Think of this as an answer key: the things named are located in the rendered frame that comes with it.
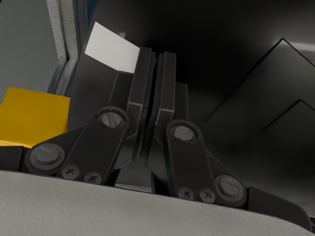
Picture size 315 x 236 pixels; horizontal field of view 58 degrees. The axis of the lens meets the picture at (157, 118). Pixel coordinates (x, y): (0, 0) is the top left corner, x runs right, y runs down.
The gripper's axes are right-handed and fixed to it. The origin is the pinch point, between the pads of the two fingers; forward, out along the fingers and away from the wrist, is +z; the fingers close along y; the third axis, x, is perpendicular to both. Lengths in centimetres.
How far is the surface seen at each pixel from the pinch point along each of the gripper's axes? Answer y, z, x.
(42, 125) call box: -12.8, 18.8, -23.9
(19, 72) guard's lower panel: -42, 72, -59
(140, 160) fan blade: 0.5, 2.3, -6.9
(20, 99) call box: -17.1, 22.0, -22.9
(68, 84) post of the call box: -13.2, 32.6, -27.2
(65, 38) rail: -15.0, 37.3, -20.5
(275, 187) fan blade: 9.2, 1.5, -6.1
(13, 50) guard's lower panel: -47, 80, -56
